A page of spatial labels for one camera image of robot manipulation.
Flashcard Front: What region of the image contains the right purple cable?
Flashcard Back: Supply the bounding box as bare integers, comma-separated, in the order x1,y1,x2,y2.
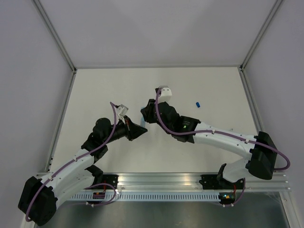
154,87,292,171

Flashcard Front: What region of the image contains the right aluminium frame post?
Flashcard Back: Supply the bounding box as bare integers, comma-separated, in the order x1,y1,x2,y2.
239,0,284,72

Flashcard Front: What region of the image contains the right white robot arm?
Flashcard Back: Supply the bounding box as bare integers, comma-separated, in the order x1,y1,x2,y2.
141,99,277,189

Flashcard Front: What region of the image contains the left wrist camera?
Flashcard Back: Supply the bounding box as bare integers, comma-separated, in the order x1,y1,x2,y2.
116,104,129,119

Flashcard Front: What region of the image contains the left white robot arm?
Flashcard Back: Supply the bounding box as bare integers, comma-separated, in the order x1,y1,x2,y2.
18,115,147,226

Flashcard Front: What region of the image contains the aluminium front rail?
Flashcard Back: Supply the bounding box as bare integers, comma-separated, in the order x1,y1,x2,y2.
113,172,291,192

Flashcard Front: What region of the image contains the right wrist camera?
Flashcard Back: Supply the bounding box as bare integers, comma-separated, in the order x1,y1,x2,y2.
155,85,172,100

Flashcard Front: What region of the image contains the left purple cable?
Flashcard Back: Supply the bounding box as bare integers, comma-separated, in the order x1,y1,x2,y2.
25,101,119,221

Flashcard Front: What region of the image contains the light blue highlighter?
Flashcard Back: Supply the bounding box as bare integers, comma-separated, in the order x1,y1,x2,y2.
140,117,146,128

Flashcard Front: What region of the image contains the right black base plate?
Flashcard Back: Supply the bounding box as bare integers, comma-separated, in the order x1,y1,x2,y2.
199,174,244,190

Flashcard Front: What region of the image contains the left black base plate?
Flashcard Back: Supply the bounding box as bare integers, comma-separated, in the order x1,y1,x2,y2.
96,174,119,191

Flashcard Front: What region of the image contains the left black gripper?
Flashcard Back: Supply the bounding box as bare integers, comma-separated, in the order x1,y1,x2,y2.
104,115,147,144

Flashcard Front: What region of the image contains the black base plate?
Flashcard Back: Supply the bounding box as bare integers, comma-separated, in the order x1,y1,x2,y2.
199,174,244,190
96,174,119,191

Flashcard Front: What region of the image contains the left aluminium frame post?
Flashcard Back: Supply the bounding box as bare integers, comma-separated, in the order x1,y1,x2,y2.
31,0,76,73

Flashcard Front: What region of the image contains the white slotted cable duct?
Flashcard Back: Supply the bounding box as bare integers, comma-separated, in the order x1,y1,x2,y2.
69,191,220,202

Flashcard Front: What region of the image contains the aluminium frame post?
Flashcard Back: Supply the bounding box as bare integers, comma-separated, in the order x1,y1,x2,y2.
239,0,284,72
31,0,76,73

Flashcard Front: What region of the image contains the purple cable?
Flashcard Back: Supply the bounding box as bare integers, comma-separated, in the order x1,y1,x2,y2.
154,87,292,171
25,101,119,221

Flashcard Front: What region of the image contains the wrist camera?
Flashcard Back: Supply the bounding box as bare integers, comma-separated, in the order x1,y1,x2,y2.
155,85,172,100
116,104,129,119

